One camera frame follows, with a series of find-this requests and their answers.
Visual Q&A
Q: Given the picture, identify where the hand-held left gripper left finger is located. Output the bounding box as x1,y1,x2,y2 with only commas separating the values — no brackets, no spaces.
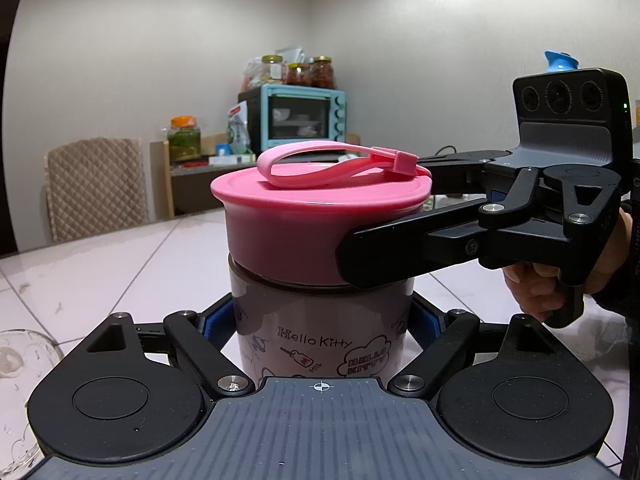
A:
80,296,256,397

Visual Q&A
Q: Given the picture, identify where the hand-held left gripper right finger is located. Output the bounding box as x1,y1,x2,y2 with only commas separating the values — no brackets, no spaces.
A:
387,292,557,397

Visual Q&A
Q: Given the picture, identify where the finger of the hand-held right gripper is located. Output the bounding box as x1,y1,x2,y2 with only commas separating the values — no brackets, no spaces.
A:
336,169,567,289
417,148,522,197

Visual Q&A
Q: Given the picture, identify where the pink printed insulated bottle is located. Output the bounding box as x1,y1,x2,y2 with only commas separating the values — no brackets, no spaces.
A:
227,252,416,392

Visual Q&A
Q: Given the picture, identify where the pink bottle cap with strap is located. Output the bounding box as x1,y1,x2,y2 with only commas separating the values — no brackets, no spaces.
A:
210,142,433,288

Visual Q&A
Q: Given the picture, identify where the person's right hand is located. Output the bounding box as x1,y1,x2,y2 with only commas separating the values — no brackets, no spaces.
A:
502,207,635,328

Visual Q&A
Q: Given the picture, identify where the blue thermos flask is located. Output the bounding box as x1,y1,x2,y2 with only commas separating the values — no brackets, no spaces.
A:
543,50,581,75

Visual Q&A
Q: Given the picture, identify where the wooden shelf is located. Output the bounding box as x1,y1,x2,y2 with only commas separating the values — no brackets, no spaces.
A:
149,132,362,219

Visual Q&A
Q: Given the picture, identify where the small white and blue box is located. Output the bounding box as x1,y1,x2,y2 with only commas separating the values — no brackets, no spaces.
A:
208,152,257,166

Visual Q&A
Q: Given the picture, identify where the teal toaster oven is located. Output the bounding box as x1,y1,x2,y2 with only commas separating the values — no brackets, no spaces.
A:
238,83,347,155

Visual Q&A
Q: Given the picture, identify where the tall red pickle jar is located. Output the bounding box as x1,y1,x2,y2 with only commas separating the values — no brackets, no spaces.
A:
310,56,335,90

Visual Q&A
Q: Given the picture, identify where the quilted chair back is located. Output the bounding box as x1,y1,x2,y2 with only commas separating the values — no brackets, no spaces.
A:
44,136,152,244

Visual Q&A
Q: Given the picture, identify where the green jar with orange lid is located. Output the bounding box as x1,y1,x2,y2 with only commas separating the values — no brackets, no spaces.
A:
167,116,202,164

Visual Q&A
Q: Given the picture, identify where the small red pickle jar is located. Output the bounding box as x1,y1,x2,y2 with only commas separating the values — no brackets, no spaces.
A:
285,62,312,86

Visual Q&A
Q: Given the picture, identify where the green and white packet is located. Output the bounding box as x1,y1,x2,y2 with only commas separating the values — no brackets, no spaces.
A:
225,101,251,156

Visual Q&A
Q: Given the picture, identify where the glass jar with yellow lid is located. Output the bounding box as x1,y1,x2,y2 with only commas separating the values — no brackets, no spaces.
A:
259,54,285,86

